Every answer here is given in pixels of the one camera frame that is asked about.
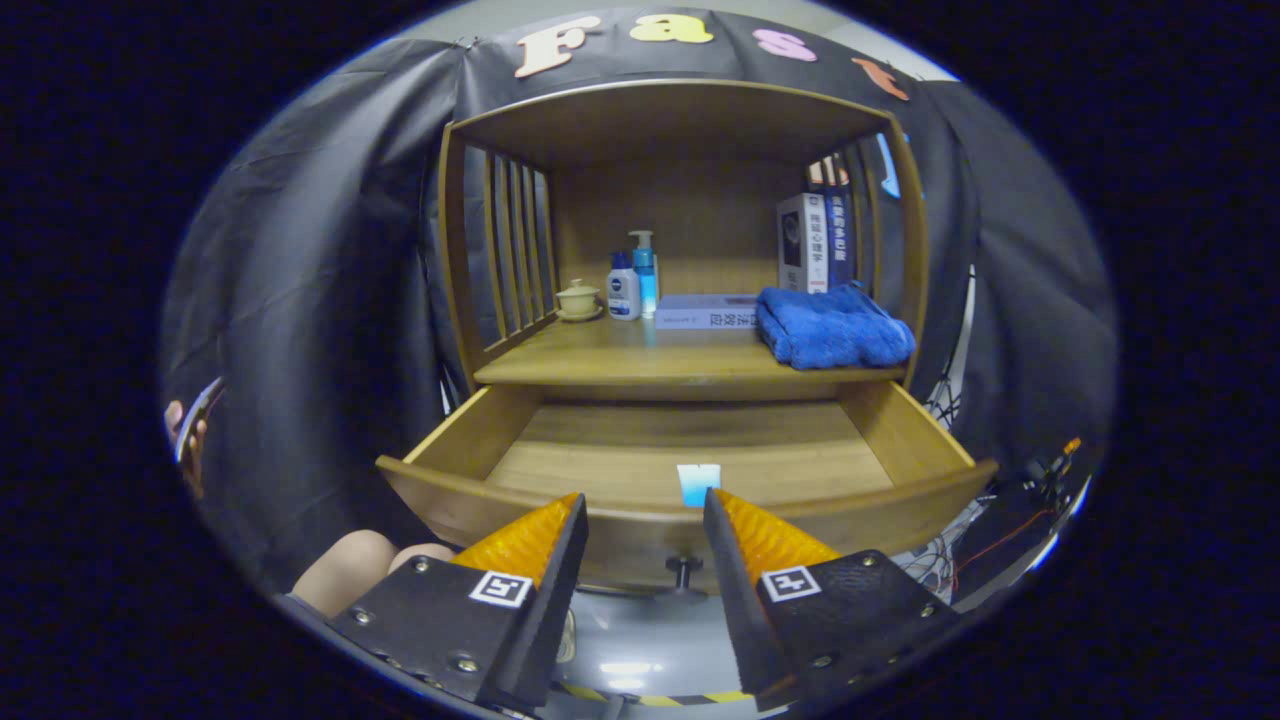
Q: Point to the blue tube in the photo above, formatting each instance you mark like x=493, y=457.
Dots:
x=698, y=485

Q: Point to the upright white book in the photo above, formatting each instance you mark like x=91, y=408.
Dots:
x=800, y=240

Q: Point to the lidded ceramic tea cup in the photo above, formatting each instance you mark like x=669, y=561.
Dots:
x=578, y=300

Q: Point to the wooden cabinet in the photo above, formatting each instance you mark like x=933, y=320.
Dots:
x=690, y=220

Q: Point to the wooden drawer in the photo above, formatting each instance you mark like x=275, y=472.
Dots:
x=620, y=460

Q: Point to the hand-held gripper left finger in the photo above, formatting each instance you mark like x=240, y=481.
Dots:
x=545, y=620

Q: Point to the black backdrop cloth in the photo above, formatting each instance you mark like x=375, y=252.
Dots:
x=330, y=250

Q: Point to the blue pump bottle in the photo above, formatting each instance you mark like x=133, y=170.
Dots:
x=648, y=280

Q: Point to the wooden countertop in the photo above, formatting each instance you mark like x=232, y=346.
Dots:
x=620, y=355

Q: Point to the flat white book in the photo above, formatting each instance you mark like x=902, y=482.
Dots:
x=700, y=312

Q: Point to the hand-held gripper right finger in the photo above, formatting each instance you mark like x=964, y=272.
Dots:
x=740, y=610

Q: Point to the upright blue book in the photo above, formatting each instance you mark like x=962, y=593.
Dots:
x=840, y=235

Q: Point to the yellow black floor tape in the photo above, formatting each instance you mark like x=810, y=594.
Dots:
x=650, y=700

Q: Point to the smartphone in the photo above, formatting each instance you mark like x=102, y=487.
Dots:
x=198, y=415

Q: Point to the white bottle with blue cap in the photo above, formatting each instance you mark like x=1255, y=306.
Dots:
x=623, y=295

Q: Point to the black device with orange tip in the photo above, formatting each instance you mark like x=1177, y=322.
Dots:
x=1050, y=470

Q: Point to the folded blue towel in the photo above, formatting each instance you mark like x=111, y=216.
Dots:
x=830, y=330

